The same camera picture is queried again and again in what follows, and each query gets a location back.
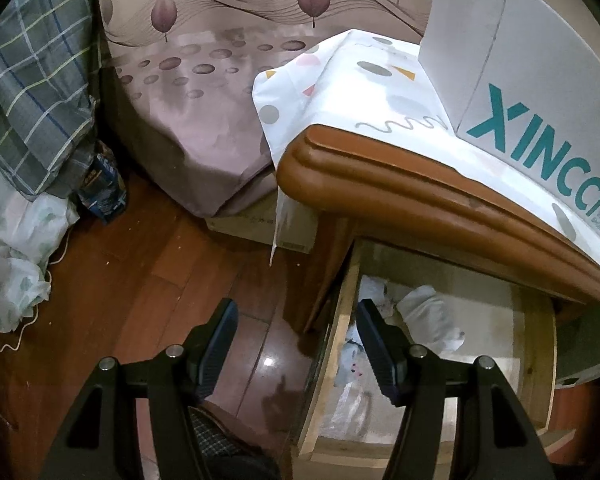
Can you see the wooden drawer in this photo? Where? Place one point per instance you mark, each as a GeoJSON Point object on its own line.
{"type": "Point", "coordinates": [490, 340]}

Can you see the clear plastic bag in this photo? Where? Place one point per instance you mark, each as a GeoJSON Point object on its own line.
{"type": "Point", "coordinates": [350, 407]}

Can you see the white shoe box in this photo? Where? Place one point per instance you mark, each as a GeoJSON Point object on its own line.
{"type": "Point", "coordinates": [540, 45]}

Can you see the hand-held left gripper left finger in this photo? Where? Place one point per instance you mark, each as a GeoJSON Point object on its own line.
{"type": "Point", "coordinates": [215, 350]}

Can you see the plaid slipper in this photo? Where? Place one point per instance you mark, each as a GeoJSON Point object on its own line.
{"type": "Point", "coordinates": [210, 432]}

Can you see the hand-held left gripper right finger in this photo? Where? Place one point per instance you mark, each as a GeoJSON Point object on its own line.
{"type": "Point", "coordinates": [380, 350]}

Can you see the tan cardboard box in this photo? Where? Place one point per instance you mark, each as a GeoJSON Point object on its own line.
{"type": "Point", "coordinates": [250, 225]}

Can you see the white patterned cloth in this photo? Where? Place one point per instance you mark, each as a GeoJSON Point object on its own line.
{"type": "Point", "coordinates": [355, 95]}

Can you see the wooden nightstand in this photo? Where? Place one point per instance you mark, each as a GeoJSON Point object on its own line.
{"type": "Point", "coordinates": [405, 180]}

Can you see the grey plaid quilt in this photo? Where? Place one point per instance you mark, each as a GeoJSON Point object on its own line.
{"type": "Point", "coordinates": [35, 85]}

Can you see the bed with leaf-print sheet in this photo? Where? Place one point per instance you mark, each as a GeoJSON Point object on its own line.
{"type": "Point", "coordinates": [195, 110]}

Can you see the blue packet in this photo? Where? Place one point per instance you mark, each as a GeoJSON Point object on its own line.
{"type": "Point", "coordinates": [100, 190]}

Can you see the white floral cloth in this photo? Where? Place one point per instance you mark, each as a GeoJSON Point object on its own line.
{"type": "Point", "coordinates": [15, 250]}

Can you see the pale printed underwear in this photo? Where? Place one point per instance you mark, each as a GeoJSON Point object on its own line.
{"type": "Point", "coordinates": [352, 360]}

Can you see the grey cardboard box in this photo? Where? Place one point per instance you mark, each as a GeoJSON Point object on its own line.
{"type": "Point", "coordinates": [585, 345]}

